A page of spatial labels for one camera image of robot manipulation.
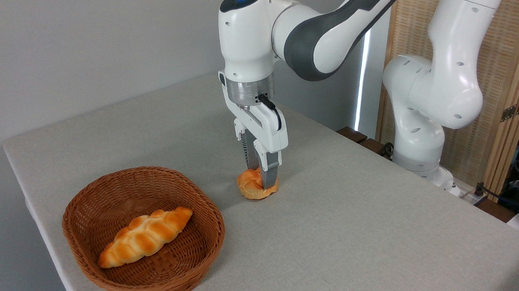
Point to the black screen hinge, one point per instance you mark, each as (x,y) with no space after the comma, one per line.
(516,109)

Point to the long braided bread loaf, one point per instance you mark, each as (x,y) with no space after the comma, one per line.
(143,238)

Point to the dark brown wooden slat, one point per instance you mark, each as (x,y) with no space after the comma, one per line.
(374,146)
(351,133)
(495,210)

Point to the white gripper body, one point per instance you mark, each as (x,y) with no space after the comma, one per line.
(265,127)

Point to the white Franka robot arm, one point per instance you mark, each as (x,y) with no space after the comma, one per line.
(248,39)

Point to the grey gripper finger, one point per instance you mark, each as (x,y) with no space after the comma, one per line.
(248,149)
(269,169)

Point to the grey linen tablecloth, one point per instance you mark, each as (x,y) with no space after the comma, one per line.
(349,238)

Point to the brown wicker basket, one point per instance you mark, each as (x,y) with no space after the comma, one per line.
(187,259)

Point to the round knotted bread roll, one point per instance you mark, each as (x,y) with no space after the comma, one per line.
(250,186)

